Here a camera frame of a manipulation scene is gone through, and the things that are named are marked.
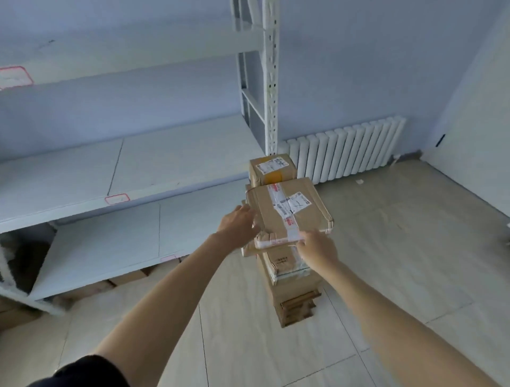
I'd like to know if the person's right hand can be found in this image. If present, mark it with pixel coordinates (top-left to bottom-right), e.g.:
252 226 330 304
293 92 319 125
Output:
297 230 340 276

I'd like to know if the person's left hand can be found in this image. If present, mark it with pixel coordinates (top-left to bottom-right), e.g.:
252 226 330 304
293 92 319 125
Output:
217 204 262 243

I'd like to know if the taped cardboard parcel white label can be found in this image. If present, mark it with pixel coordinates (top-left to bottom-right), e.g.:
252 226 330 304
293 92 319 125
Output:
245 177 334 250

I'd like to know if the person's left forearm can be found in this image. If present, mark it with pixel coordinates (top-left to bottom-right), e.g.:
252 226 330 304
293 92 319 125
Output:
91 232 230 369

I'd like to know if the person's right forearm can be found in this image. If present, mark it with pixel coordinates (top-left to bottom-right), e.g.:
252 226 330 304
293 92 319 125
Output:
315 260 503 387

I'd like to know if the flat cardboard parcel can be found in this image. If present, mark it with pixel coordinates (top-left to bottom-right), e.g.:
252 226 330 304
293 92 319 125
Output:
241 239 266 259

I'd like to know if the cardboard box clear tape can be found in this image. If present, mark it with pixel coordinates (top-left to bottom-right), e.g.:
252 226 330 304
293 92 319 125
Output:
257 244 324 286

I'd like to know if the small cardboard box yellow tape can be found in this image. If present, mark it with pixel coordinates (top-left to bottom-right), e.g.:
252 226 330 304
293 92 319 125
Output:
249 154 298 186

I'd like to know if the large cardboard box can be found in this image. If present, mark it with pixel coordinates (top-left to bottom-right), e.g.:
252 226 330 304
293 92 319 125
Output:
271 277 323 329

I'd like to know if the white metal shelf unit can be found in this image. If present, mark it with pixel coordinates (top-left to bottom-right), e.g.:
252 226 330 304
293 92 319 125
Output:
0 0 280 316

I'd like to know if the white radiator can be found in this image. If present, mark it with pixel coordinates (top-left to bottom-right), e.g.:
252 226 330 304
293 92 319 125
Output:
278 116 407 184

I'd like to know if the white door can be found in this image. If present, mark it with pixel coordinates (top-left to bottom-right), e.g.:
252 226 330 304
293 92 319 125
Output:
421 0 510 219

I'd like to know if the black sleeve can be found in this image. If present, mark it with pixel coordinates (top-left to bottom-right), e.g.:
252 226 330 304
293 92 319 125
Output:
25 354 131 387

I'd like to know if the large red-bordered shelf label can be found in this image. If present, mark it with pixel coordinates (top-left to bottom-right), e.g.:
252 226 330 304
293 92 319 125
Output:
0 66 34 89

